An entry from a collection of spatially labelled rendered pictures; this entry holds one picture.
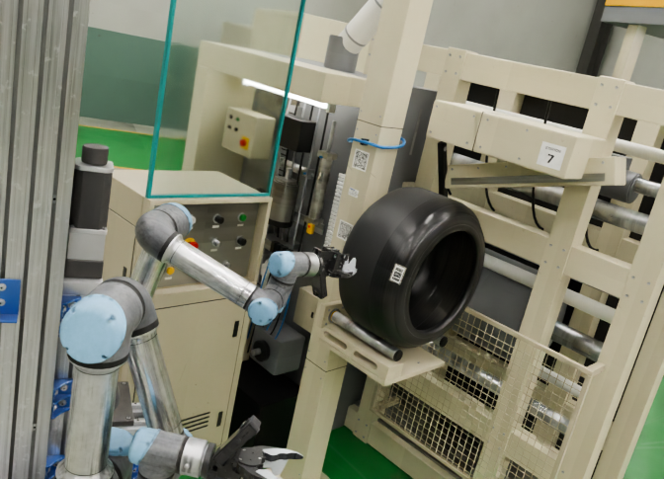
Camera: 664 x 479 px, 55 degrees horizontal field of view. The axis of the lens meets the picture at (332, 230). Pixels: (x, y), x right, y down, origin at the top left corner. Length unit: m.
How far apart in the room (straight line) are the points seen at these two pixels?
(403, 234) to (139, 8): 9.20
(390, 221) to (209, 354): 1.00
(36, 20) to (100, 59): 9.59
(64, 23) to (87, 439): 0.83
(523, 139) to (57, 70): 1.56
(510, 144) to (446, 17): 10.42
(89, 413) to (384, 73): 1.58
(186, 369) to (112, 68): 8.69
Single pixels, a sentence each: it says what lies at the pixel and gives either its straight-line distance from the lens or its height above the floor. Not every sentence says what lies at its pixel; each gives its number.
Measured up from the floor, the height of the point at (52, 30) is 1.82.
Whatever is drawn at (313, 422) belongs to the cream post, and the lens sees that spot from 2.85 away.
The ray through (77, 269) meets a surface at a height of 1.28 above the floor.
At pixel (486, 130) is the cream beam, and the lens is 2.45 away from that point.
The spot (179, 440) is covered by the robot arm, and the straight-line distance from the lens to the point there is 1.41.
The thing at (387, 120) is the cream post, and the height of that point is 1.68.
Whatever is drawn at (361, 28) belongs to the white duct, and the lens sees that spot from 2.93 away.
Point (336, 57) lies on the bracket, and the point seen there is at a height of 1.85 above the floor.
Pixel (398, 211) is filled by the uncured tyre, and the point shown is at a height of 1.41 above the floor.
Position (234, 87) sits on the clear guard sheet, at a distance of 2.41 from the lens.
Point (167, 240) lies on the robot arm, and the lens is 1.83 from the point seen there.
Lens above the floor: 1.91
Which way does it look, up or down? 16 degrees down
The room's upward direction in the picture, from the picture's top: 12 degrees clockwise
